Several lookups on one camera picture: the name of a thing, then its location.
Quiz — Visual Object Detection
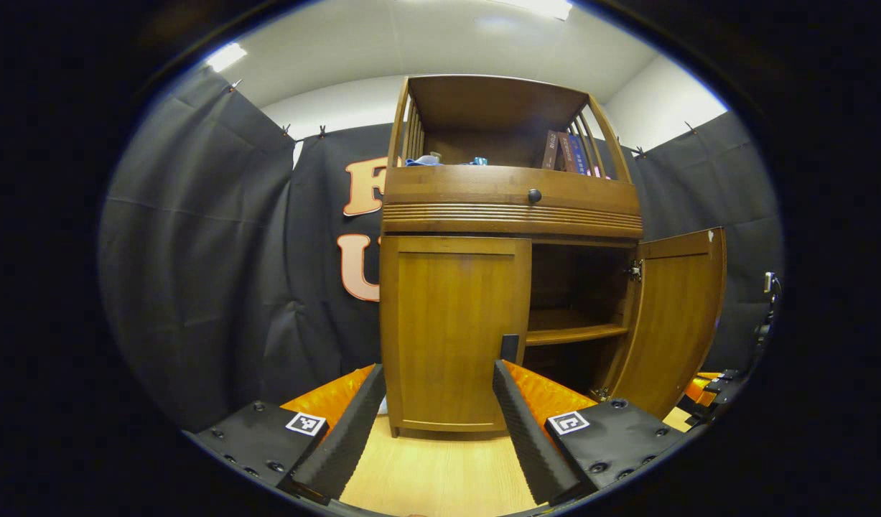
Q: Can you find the wooden cabinet drawer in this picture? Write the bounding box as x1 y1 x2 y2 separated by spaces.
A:
383 165 641 220

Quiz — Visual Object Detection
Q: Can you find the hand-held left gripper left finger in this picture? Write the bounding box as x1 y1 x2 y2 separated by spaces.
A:
184 363 388 505

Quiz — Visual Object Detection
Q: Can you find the black backdrop cloth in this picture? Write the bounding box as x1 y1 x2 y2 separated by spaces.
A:
99 65 784 432

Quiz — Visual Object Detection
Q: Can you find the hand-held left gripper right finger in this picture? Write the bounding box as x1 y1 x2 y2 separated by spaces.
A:
492 359 691 507

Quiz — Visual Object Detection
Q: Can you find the wooden double-door shoe cabinet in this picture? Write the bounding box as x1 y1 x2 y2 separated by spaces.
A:
379 74 645 439

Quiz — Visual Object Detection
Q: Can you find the wooden cabinet door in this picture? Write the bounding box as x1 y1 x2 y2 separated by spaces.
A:
380 236 533 436
604 227 728 421

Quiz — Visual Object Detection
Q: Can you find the small ceiling light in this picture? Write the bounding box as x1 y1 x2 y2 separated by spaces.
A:
206 42 248 73

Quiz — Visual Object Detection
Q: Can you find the wooden inner shelf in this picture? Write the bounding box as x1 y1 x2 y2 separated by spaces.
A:
526 309 630 348

